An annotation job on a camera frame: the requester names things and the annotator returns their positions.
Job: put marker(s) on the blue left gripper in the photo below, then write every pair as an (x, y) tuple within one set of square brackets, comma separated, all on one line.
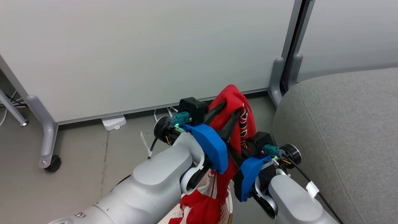
[(211, 146)]

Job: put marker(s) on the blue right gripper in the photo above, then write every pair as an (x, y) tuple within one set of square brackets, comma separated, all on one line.
[(247, 179)]

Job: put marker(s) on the red clothing with white print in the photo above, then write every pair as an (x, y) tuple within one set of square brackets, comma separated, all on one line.
[(231, 98)]

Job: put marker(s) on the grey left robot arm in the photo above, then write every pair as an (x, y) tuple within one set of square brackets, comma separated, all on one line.
[(149, 183)]

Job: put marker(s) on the grey upright partition foot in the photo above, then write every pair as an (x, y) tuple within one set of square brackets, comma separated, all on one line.
[(276, 81), (295, 70)]

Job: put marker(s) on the grey fabric sofa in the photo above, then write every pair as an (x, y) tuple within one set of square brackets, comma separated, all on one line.
[(342, 133)]

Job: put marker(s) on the white power strip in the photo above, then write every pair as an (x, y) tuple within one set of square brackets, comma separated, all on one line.
[(113, 122)]

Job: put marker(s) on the plain white partition panel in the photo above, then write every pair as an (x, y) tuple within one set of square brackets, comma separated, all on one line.
[(351, 31)]

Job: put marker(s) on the black caster wheel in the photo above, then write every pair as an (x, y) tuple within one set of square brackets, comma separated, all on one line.
[(54, 164)]

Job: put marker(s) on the grey metal table leg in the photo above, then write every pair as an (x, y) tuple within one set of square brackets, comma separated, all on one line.
[(12, 109)]

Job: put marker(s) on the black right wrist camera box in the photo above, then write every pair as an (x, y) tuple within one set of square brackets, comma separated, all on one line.
[(260, 141)]

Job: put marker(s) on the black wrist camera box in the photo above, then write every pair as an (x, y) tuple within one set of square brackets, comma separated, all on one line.
[(260, 141), (193, 109)]

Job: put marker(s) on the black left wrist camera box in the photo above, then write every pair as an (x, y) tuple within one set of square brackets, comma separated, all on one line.
[(193, 109)]

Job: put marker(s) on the white partition panel grey frame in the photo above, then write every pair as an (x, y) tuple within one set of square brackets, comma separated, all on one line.
[(140, 46)]

